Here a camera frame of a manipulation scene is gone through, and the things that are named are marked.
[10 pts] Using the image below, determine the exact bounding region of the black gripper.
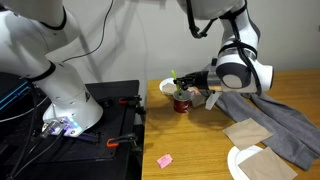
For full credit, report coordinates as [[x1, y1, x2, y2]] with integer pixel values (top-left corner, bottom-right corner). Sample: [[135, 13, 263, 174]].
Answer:
[[173, 71, 209, 91]]

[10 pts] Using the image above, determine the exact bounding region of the yellow green pen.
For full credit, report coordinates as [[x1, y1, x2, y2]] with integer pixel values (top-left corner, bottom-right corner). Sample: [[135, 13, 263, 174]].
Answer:
[[171, 69, 183, 100]]

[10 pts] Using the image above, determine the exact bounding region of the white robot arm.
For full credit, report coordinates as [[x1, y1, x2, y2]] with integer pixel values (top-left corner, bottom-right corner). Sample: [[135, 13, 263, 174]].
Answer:
[[0, 0, 273, 137]]

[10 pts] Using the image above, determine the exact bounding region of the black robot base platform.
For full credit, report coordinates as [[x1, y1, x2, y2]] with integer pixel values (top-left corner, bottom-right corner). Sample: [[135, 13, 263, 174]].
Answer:
[[0, 80, 141, 180]]

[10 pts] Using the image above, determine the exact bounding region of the maroon mug white inside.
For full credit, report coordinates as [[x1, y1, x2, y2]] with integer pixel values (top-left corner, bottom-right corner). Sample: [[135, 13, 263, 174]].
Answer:
[[173, 90, 193, 113]]

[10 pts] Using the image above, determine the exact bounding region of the white plate near mug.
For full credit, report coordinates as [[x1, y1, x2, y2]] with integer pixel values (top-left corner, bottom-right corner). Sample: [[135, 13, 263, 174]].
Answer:
[[159, 78, 177, 95]]

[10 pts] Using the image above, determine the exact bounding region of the brown napkin on far plate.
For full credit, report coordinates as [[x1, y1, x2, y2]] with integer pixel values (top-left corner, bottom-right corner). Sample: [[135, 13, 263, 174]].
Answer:
[[162, 83, 177, 95]]

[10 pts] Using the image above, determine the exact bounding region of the brown napkin on plate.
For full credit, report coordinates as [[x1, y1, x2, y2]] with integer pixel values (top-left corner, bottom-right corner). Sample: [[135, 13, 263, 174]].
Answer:
[[162, 83, 177, 95], [239, 147, 297, 180]]

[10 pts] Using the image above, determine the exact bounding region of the orange black clamp rear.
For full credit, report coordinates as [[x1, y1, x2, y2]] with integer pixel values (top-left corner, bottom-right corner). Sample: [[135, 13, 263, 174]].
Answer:
[[118, 95, 142, 105]]

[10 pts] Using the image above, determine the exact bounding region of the orange black clamp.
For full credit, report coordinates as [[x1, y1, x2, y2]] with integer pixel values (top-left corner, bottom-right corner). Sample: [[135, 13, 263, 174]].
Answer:
[[118, 95, 142, 105], [106, 133, 137, 148]]

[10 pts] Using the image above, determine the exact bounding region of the brown napkin beside near plate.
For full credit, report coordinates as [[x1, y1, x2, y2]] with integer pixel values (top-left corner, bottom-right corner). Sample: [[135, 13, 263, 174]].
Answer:
[[223, 118, 272, 150]]

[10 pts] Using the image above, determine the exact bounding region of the pink sticky note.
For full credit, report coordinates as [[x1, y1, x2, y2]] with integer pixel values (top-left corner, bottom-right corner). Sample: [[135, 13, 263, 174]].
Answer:
[[157, 154, 173, 169]]

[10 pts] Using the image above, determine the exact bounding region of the white plate near edge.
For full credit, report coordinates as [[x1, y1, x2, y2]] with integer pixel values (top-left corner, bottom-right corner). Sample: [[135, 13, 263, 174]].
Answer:
[[227, 145, 262, 180]]

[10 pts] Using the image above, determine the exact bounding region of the orange black clamp front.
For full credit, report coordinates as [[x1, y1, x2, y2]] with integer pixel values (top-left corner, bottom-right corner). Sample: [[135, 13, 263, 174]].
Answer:
[[106, 133, 137, 148]]

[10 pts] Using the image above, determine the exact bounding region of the brown napkin on near plate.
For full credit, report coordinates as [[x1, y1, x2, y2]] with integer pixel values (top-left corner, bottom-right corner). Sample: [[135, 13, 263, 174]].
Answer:
[[239, 147, 297, 180]]

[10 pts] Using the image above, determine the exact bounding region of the grey sweatshirt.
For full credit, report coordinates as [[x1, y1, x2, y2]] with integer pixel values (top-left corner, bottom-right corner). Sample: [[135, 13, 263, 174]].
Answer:
[[201, 64, 320, 172]]

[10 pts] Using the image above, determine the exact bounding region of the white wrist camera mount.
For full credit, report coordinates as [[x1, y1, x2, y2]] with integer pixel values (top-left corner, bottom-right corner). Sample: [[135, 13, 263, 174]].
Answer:
[[205, 92, 221, 110]]

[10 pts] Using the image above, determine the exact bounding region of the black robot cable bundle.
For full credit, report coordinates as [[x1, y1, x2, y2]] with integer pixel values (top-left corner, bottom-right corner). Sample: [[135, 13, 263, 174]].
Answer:
[[184, 0, 263, 96]]

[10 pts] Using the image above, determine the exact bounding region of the thin black wall cable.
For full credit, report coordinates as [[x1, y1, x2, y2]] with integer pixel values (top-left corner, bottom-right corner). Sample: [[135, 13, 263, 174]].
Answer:
[[61, 0, 115, 64]]

